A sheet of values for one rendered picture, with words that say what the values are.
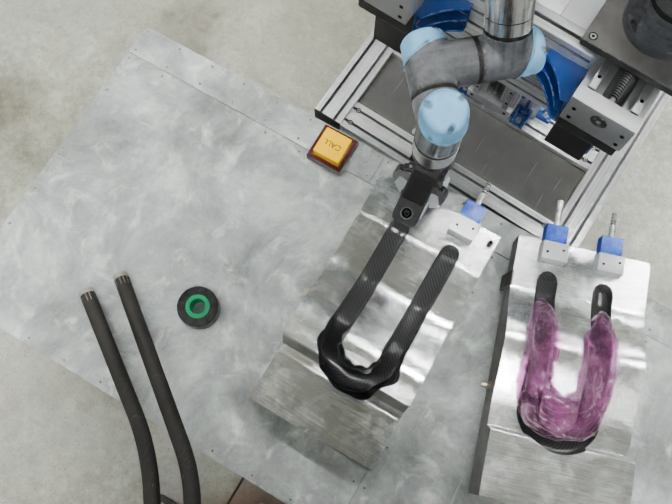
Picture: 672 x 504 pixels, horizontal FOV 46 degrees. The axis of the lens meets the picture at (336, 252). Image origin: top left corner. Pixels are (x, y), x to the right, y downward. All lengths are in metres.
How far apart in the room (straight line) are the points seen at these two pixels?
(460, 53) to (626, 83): 0.46
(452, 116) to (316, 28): 1.57
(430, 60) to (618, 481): 0.79
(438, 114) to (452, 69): 0.10
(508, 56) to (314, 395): 0.69
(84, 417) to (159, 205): 0.96
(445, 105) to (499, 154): 1.15
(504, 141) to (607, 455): 1.13
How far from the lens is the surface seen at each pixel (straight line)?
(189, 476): 1.42
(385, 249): 1.50
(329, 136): 1.62
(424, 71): 1.24
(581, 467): 1.48
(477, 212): 1.52
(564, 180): 2.35
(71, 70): 2.77
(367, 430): 1.47
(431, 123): 1.18
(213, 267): 1.59
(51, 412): 2.47
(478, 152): 2.33
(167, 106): 1.73
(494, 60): 1.27
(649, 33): 1.55
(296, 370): 1.48
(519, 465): 1.45
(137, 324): 1.54
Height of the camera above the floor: 2.33
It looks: 75 degrees down
